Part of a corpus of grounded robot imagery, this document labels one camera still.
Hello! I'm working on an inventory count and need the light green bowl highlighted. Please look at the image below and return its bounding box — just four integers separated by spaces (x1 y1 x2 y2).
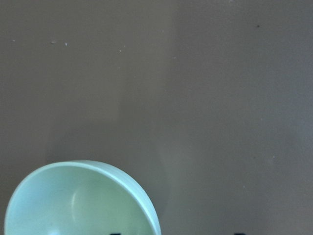
4 160 161 235

